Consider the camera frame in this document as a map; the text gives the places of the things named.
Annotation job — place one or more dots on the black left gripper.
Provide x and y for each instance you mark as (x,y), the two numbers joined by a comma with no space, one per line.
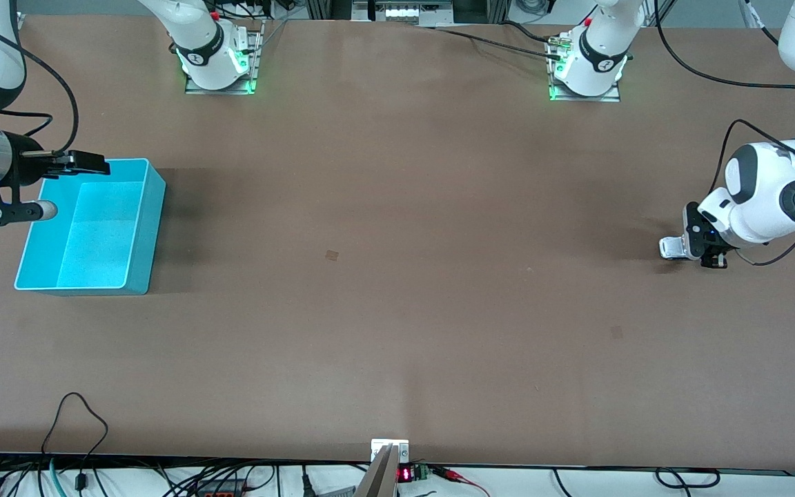
(696,233)

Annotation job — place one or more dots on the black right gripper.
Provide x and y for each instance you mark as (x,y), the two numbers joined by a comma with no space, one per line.
(25,166)

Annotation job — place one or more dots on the white jeep toy black roof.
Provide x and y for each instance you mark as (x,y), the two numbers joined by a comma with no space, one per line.
(672,248)

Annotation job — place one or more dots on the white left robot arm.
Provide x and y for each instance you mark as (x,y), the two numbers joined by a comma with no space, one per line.
(763,200)

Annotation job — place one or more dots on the teal plastic bin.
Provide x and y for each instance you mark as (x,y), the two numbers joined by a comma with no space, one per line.
(94,228)

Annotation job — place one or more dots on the white LED light unit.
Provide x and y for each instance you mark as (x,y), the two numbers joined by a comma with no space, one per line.
(408,12)

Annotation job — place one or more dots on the power strip red switches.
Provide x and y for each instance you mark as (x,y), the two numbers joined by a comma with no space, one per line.
(221,491)

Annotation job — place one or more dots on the red digit display module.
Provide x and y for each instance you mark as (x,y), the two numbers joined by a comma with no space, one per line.
(408,474)

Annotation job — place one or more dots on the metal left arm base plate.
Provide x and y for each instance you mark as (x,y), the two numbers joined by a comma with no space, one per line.
(611,98)

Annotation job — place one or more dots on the aluminium frame corner bracket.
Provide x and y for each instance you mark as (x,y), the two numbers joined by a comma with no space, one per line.
(20,21)

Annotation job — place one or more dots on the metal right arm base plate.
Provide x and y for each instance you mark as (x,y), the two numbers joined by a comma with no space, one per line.
(254,69)

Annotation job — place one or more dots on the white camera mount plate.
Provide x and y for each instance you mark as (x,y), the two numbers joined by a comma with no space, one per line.
(380,445)

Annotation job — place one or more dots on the grey aluminium mount bar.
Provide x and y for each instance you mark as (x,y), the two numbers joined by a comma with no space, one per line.
(378,480)

